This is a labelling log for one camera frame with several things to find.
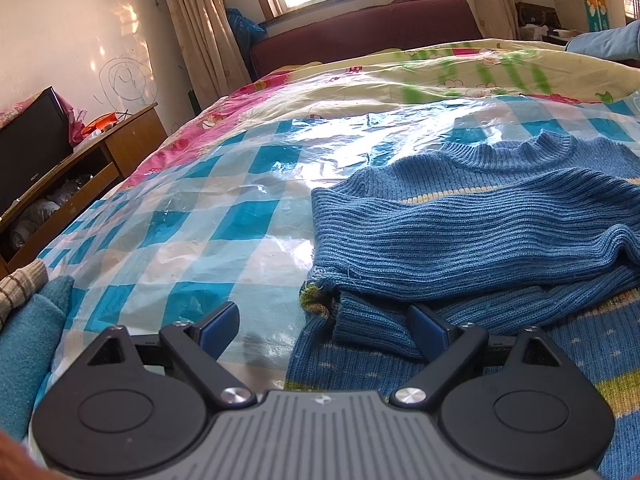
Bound teal towel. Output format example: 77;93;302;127
0;274;76;441

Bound blue bag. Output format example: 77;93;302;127
226;7;268;48

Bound maroon headboard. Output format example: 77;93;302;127
249;0;483;81

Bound crumpled plastic bags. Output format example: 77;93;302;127
10;175;93;248

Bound floral quilt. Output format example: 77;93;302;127
127;40;640;171

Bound dark red fuzzy clothing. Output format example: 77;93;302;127
0;430;43;480

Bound pink cloth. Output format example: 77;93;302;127
0;97;88;146

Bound orange plastic item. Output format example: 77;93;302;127
80;112;121;136

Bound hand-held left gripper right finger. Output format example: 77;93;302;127
390;304;553;408

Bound blue checkered plastic sheet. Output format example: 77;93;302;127
30;95;640;461

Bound wooden bedside table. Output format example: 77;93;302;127
0;102;168;273

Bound black television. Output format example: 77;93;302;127
0;86;73;213

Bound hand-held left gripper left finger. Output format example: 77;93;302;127
87;301;256;408

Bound blue striped knit sweater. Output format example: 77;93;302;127
285;130;640;480

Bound light blue folded cloth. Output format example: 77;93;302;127
565;24;640;60

